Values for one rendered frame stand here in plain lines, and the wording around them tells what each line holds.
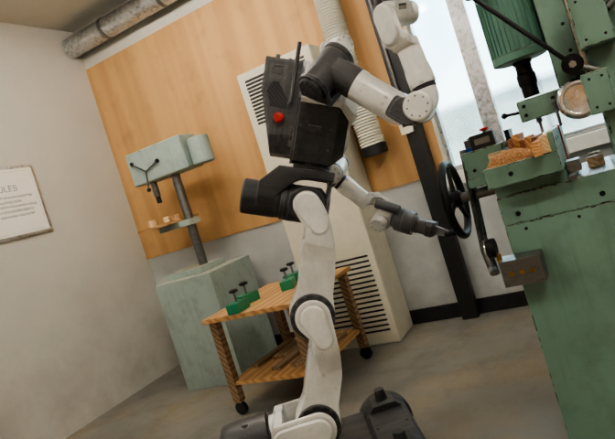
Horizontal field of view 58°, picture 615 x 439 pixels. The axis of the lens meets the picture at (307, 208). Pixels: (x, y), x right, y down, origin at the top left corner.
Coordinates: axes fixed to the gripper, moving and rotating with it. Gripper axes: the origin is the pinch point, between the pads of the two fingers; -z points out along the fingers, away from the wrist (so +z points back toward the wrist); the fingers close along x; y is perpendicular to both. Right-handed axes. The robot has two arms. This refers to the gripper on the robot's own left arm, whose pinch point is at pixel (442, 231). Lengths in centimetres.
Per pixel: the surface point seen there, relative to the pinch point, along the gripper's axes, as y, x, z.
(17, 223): -72, -38, 258
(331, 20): 91, -94, 107
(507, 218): 12.2, 24.6, -21.7
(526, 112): 46, 12, -18
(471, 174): 22.8, 11.6, -6.0
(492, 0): 77, 21, 1
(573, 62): 61, 27, -27
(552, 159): 32, 37, -30
